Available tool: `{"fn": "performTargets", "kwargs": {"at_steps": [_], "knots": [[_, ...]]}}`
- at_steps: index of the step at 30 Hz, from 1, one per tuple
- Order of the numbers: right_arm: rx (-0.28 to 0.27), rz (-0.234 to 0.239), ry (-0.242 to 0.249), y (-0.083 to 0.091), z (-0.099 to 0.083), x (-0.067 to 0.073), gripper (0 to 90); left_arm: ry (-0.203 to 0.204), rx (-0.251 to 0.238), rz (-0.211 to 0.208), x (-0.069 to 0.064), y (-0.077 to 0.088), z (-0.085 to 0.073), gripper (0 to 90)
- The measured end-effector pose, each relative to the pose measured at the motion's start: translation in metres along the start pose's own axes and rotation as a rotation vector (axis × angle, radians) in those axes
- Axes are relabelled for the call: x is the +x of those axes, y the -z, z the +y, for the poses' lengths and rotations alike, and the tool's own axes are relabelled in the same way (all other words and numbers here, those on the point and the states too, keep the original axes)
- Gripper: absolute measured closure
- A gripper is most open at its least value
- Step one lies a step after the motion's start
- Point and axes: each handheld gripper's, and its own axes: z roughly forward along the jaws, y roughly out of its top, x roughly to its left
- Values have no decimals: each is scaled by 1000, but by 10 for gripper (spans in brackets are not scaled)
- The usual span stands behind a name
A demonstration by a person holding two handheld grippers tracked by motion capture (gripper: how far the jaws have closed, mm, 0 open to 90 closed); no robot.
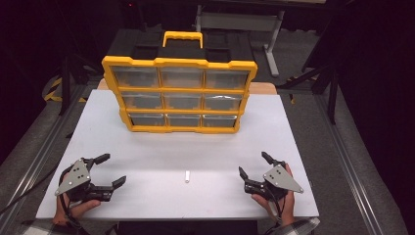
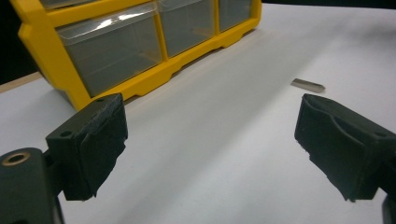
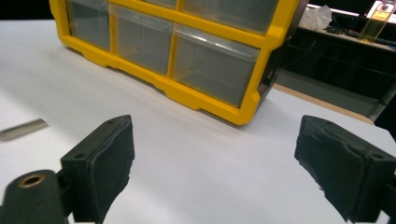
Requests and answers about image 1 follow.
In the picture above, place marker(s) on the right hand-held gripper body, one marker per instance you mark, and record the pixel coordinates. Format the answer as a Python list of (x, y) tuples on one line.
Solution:
[(281, 180)]

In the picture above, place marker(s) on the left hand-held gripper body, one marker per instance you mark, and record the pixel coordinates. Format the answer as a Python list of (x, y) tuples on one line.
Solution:
[(75, 178)]

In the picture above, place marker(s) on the small white plastic piece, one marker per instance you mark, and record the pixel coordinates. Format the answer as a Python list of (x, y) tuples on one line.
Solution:
[(187, 176)]

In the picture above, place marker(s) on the clear plastic drawer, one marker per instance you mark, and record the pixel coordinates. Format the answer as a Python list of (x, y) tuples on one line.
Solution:
[(219, 121)]

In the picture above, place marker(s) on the yellow black organizer case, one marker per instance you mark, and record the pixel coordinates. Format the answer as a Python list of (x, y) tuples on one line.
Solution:
[(182, 62)]

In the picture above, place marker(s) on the person's right hand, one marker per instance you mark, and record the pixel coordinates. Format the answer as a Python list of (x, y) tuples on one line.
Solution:
[(287, 207)]

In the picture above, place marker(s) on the person's left hand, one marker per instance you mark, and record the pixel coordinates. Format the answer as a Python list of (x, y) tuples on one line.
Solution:
[(81, 207)]

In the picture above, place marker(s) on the black metal stand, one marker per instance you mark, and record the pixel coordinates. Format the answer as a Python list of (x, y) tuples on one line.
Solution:
[(326, 75), (67, 84)]

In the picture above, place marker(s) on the yellow black hazard tape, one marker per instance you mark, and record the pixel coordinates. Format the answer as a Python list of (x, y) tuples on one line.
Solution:
[(54, 91)]

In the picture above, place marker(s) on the set of clear organizer drawers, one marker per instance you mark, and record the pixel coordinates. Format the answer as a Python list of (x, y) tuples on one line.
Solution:
[(135, 76)]

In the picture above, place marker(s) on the aluminium floor rail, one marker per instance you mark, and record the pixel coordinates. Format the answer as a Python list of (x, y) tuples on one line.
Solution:
[(36, 160), (349, 166)]

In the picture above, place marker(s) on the grey metal desk frame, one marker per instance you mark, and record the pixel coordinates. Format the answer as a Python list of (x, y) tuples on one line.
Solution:
[(239, 22)]

